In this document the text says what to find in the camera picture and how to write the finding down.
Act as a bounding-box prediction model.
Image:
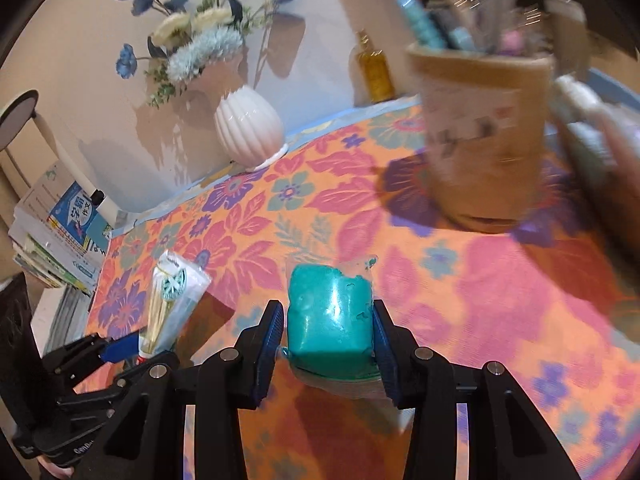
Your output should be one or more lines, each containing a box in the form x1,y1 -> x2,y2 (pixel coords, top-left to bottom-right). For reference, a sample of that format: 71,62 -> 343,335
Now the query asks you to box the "white tube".
552,75 -> 640,176

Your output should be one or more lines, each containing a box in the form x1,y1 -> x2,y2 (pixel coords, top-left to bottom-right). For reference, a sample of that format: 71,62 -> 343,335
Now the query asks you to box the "round desk lamp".
0,89 -> 76,201

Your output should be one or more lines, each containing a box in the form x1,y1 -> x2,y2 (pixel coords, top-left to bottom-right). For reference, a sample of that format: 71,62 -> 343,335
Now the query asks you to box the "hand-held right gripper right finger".
371,299 -> 583,480

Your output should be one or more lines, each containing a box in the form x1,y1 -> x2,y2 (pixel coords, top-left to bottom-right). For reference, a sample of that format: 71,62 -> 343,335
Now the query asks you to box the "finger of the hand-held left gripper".
42,329 -> 146,377
57,351 -> 181,413

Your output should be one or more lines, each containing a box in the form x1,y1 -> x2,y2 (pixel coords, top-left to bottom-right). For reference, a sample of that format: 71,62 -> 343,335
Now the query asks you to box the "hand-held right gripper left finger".
97,299 -> 286,480

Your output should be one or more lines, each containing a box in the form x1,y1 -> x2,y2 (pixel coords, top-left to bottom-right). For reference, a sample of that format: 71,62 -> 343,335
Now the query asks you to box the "teal clay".
282,255 -> 388,401

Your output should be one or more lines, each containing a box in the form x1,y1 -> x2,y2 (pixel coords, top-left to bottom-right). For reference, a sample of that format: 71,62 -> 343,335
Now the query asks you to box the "stack of books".
7,160 -> 116,296

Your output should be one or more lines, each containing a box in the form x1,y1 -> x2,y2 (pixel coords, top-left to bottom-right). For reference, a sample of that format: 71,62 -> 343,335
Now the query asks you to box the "beige pen holder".
406,42 -> 557,233

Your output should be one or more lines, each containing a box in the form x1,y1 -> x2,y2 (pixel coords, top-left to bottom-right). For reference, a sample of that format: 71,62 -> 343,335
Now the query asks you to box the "cotton swab packet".
136,250 -> 213,361

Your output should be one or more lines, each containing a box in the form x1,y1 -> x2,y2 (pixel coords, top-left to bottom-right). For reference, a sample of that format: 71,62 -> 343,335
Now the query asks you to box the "white ribbed vase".
214,85 -> 288,168

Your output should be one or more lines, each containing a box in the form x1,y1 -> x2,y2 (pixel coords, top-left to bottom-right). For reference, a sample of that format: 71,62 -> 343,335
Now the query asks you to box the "amber glass bottle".
354,30 -> 396,103

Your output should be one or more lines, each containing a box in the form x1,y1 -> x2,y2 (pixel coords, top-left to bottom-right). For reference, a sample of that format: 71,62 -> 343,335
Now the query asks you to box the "floral orange tablecloth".
75,97 -> 640,480

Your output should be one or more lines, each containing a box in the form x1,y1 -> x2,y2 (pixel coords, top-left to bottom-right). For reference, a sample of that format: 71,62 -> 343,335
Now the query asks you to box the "bundle of pens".
395,0 -> 588,56

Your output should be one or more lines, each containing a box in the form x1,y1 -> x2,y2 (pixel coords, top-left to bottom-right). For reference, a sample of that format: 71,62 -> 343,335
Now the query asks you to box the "blue and white flower bouquet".
110,0 -> 308,108

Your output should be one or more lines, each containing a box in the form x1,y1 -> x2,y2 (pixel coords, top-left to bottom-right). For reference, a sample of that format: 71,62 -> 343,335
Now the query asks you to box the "blue round tray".
545,65 -> 640,141

